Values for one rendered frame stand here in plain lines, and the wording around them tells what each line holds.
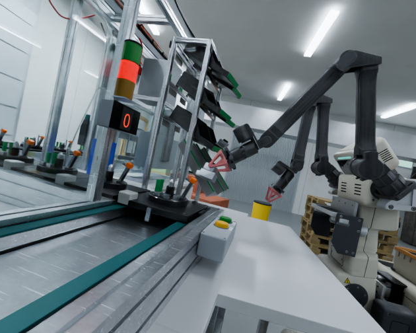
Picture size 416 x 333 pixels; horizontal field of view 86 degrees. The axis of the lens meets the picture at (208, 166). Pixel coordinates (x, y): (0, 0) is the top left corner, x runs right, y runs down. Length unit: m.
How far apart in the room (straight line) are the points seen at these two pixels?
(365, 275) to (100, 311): 1.05
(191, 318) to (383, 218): 0.93
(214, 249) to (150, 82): 1.81
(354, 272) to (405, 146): 6.61
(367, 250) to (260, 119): 5.53
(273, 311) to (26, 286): 0.45
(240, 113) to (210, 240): 5.98
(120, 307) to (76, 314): 0.04
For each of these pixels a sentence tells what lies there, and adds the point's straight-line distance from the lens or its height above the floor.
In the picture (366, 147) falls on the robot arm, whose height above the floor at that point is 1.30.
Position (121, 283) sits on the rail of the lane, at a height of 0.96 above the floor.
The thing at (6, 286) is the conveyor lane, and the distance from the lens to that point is 0.44.
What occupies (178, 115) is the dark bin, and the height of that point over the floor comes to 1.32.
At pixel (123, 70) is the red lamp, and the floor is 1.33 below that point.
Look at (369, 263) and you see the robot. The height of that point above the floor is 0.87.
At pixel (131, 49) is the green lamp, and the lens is 0.71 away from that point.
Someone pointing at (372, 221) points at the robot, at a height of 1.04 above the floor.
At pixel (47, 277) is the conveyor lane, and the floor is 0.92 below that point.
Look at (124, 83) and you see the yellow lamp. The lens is 0.68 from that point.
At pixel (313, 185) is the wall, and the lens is 8.57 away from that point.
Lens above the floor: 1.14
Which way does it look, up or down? 1 degrees down
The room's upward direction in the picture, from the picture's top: 12 degrees clockwise
